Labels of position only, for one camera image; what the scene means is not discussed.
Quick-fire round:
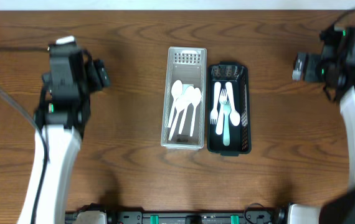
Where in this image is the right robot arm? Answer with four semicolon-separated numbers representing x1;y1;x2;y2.
279;25;355;223

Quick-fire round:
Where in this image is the white plastic fork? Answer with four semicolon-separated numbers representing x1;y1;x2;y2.
215;88;227;135
222;101;231;146

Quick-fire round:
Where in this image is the dark green perforated basket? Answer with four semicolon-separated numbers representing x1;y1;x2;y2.
207;62;252;156

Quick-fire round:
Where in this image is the white plastic utensil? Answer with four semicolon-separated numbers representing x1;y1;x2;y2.
210;82;221;125

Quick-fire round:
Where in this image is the white label sticker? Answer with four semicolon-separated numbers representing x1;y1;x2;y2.
182;84;194;93

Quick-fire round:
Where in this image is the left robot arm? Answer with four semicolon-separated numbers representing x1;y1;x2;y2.
18;41;110;223

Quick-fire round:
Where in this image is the white plastic spoon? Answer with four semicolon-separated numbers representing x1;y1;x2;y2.
178;87;194;134
168;96;184;141
190;88;202;137
168;80;183;128
225;82;240;126

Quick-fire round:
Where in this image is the clear perforated plastic basket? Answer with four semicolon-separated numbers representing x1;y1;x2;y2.
161;47;207;150

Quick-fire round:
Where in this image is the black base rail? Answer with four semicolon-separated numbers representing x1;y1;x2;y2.
64;203;288;224

